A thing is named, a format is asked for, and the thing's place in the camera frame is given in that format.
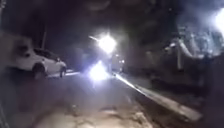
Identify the dark asphalt road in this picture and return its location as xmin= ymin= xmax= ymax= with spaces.
xmin=0 ymin=68 xmax=201 ymax=128

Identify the pale kerb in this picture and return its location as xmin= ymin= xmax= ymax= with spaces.
xmin=113 ymin=72 xmax=204 ymax=123

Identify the white car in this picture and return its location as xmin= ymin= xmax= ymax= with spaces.
xmin=11 ymin=46 xmax=68 ymax=80

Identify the pole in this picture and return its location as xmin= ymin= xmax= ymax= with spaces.
xmin=40 ymin=30 xmax=48 ymax=50

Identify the tree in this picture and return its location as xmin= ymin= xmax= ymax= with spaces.
xmin=163 ymin=24 xmax=224 ymax=73

